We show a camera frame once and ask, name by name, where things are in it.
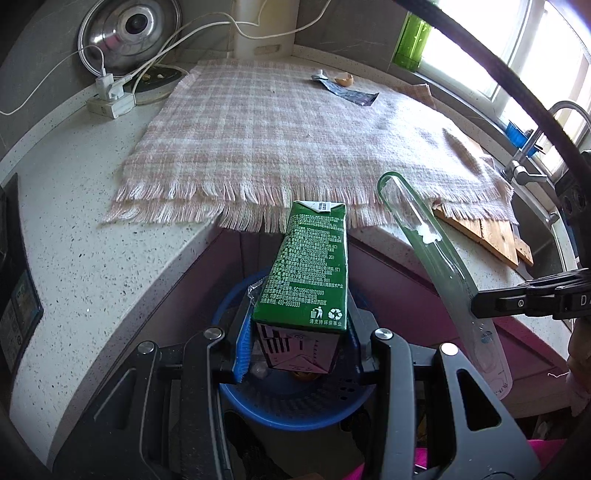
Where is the metal faucet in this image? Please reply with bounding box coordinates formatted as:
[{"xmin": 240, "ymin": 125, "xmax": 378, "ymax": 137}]
[{"xmin": 502, "ymin": 100, "xmax": 591, "ymax": 186}]

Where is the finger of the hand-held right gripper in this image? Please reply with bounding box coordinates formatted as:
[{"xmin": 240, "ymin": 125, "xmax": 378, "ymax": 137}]
[{"xmin": 471, "ymin": 271, "xmax": 591, "ymax": 319}]

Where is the metal sink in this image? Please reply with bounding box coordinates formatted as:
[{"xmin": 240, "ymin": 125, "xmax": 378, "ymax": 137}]
[{"xmin": 510, "ymin": 185, "xmax": 583, "ymax": 283}]

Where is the wooden cutting board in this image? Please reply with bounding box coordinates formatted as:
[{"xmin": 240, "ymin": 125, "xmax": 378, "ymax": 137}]
[{"xmin": 434, "ymin": 205, "xmax": 535, "ymax": 269}]

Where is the white power strip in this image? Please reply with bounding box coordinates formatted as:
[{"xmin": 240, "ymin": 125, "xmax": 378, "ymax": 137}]
[{"xmin": 87, "ymin": 93, "xmax": 136, "ymax": 119}]

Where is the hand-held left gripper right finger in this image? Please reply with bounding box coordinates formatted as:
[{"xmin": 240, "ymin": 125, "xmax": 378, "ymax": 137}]
[{"xmin": 339, "ymin": 307, "xmax": 541, "ymax": 480}]

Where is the black countertop appliance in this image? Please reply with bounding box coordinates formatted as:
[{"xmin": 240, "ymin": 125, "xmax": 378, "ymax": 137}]
[{"xmin": 0, "ymin": 173, "xmax": 45, "ymax": 374}]

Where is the blue plastic container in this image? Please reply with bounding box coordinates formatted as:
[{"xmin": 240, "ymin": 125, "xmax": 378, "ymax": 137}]
[{"xmin": 505, "ymin": 121, "xmax": 542, "ymax": 156}]

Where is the black braided cable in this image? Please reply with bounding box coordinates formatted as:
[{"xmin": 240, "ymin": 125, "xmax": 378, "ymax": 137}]
[{"xmin": 399, "ymin": 0, "xmax": 591, "ymax": 162}]

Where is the white charger plug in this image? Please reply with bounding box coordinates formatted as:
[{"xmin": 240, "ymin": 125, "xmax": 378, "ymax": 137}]
[{"xmin": 95, "ymin": 74, "xmax": 126, "ymax": 101}]

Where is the green drink carton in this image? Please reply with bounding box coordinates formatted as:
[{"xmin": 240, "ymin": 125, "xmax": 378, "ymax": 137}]
[{"xmin": 249, "ymin": 199, "xmax": 348, "ymax": 374}]

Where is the metal pot lid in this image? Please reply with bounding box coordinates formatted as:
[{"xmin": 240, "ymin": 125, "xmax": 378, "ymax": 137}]
[{"xmin": 78, "ymin": 0, "xmax": 183, "ymax": 77}]

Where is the person's pink jacket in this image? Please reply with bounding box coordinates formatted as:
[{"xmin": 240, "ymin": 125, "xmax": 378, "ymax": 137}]
[{"xmin": 413, "ymin": 438, "xmax": 591, "ymax": 480}]

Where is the green plastic bottle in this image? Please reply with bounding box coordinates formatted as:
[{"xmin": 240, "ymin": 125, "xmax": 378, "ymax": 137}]
[{"xmin": 392, "ymin": 11, "xmax": 435, "ymax": 70}]

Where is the round dark plate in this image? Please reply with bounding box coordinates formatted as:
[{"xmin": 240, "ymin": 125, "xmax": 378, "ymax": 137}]
[{"xmin": 131, "ymin": 62, "xmax": 190, "ymax": 104}]

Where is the pink plaid fringed cloth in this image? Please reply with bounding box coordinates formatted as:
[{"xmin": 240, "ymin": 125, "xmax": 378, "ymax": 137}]
[{"xmin": 102, "ymin": 58, "xmax": 515, "ymax": 234}]

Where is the blue plastic basket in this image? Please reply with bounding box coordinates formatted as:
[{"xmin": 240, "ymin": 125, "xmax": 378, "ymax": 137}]
[{"xmin": 211, "ymin": 272, "xmax": 377, "ymax": 428}]

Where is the dark foil wrapper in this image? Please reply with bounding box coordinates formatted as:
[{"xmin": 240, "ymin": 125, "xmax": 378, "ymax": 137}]
[{"xmin": 310, "ymin": 69, "xmax": 380, "ymax": 108}]

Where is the person's right hand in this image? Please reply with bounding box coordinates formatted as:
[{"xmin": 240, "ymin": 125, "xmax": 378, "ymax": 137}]
[{"xmin": 566, "ymin": 318, "xmax": 591, "ymax": 404}]

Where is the white framed window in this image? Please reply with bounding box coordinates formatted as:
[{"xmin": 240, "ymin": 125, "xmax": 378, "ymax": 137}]
[{"xmin": 406, "ymin": 0, "xmax": 591, "ymax": 141}]

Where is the white plastic appliance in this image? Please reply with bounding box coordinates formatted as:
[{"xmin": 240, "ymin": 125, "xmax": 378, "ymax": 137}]
[{"xmin": 231, "ymin": 0, "xmax": 302, "ymax": 62}]

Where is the white charging cable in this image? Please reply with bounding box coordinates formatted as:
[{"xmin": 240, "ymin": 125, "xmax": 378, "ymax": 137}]
[
  {"xmin": 131, "ymin": 11, "xmax": 243, "ymax": 78},
  {"xmin": 0, "ymin": 44, "xmax": 105, "ymax": 116},
  {"xmin": 121, "ymin": 0, "xmax": 333, "ymax": 85}
]

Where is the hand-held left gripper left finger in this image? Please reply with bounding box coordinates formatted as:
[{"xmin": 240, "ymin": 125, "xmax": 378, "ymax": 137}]
[{"xmin": 53, "ymin": 318, "xmax": 257, "ymax": 480}]

